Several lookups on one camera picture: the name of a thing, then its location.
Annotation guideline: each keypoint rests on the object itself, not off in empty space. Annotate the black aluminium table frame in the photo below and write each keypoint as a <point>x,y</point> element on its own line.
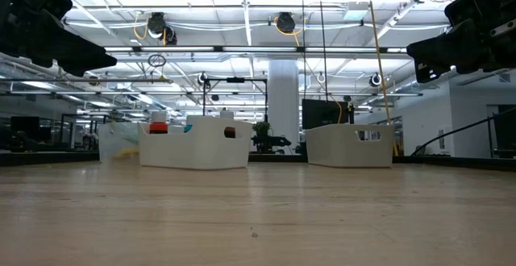
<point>463,162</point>

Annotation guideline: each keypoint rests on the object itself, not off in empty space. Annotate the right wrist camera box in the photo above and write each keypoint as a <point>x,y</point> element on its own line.
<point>465,10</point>

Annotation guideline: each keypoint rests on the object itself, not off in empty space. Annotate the large black screen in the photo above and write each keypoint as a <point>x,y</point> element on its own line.
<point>506,131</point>

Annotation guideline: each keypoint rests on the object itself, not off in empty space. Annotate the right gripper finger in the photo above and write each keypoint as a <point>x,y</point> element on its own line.
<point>451,48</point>

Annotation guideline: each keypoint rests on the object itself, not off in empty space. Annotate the black desk monitor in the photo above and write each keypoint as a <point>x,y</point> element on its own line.
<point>25,127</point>

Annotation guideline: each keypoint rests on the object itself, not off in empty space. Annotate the white building pillar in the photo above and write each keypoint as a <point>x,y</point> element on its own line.
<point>283,96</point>

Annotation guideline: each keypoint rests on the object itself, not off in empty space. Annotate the black background rig frame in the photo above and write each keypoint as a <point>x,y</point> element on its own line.
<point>235,79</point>

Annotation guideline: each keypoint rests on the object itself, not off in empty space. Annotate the black background monitor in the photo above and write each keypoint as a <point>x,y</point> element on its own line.
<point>322,115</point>

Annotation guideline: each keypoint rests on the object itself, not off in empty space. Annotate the black background robot arm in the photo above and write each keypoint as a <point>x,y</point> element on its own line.
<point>270,141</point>

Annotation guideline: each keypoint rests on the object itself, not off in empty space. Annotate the small background laptop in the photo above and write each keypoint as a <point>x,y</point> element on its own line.
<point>420,150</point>

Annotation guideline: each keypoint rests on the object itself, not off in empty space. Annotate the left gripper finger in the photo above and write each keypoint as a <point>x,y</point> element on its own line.
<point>68,48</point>

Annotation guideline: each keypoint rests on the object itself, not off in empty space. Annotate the long ceiling light bar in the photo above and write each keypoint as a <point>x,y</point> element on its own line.
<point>177,48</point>

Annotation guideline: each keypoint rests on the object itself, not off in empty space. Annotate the white plastic bin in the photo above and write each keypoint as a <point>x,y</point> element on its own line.
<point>201,153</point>

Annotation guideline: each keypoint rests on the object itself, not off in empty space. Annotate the grey plastic bin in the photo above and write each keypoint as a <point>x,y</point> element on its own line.
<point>342,151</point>

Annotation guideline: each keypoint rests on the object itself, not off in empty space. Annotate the blue paint bottle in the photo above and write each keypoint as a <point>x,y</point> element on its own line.
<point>188,128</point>

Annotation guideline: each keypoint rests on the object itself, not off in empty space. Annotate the red paint bottle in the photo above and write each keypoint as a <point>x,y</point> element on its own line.
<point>158,128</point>

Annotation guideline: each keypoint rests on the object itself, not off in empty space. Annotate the background green plant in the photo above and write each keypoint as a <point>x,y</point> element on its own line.
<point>261,128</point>

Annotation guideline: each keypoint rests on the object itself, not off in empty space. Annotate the clear plastic bin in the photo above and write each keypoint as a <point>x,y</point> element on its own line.
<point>113,137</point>

